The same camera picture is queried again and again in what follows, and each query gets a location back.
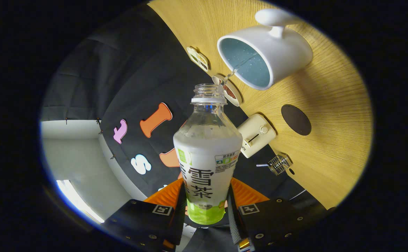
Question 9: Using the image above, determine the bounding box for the white round plate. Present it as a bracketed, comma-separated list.
[212, 74, 243, 107]

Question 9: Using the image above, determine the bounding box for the cream toaster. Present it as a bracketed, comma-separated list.
[237, 113, 277, 159]

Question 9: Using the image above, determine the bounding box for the dark round coaster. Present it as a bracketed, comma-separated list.
[281, 104, 312, 136]

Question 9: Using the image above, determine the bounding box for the wooden table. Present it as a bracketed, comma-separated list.
[147, 0, 374, 210]

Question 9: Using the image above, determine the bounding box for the white cup blue inside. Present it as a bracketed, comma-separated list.
[217, 8, 313, 91]

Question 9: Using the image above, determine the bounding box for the white divided condiment tray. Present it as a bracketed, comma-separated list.
[186, 46, 209, 72]

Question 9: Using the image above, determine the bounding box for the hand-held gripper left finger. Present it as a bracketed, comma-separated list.
[102, 178, 187, 252]

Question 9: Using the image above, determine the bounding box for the clear juice bottle white label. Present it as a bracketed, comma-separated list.
[173, 83, 243, 225]

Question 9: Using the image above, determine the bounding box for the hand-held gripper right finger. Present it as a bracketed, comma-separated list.
[227, 177, 316, 252]

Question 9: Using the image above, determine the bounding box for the metal wire utensil holder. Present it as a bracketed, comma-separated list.
[267, 152, 293, 176]

